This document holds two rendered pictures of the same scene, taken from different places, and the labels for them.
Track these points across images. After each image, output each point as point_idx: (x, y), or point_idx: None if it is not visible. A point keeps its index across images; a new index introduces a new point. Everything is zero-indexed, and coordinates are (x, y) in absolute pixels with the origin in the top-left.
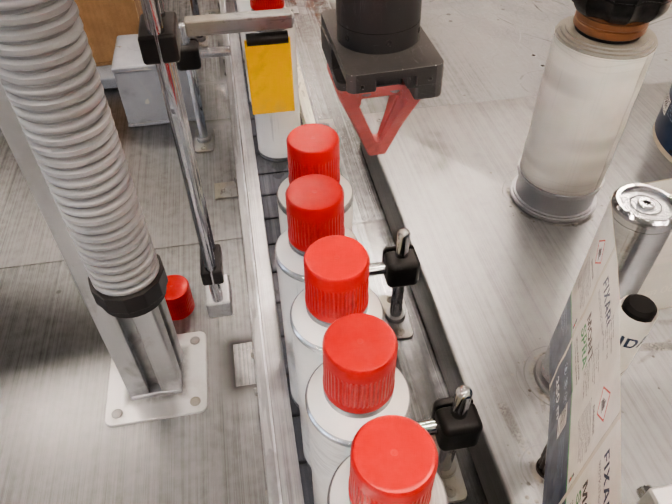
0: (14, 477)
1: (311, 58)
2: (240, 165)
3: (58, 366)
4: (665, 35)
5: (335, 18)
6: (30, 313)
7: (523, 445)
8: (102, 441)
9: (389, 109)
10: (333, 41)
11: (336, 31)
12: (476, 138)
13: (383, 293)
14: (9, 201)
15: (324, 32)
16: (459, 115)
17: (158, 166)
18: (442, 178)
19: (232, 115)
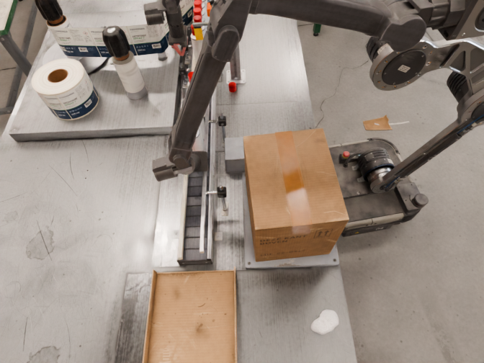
0: (259, 64)
1: (177, 187)
2: (212, 109)
3: (256, 80)
4: (19, 186)
5: (183, 39)
6: (265, 91)
7: (175, 50)
8: (245, 68)
9: (177, 47)
10: (186, 32)
11: (184, 35)
12: (143, 112)
13: (186, 88)
14: (281, 122)
15: (186, 39)
16: (142, 122)
17: (240, 132)
18: (160, 99)
19: (213, 130)
